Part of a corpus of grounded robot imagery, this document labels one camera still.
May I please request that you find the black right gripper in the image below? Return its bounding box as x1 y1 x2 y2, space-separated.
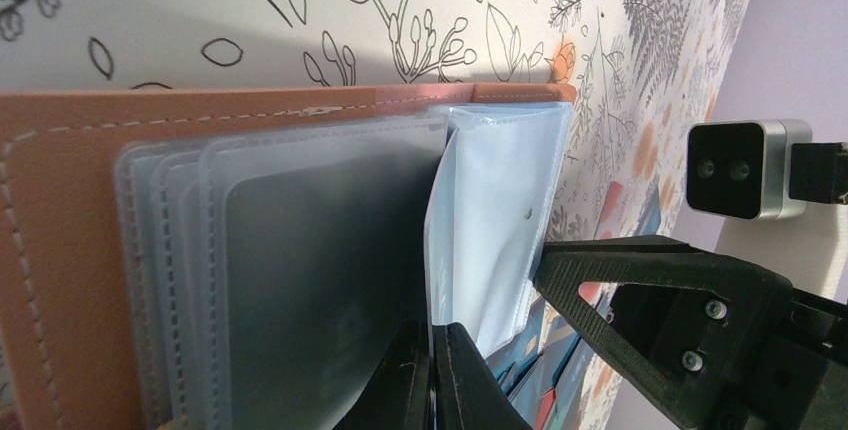
533 235 847 429

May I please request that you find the floral patterned table mat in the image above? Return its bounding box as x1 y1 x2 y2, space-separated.
0 0 766 430

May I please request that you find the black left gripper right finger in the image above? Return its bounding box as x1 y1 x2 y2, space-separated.
433 323 530 430

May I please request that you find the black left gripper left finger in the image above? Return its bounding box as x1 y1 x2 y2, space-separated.
335 321 433 430

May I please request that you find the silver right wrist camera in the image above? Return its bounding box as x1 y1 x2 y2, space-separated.
685 119 847 220

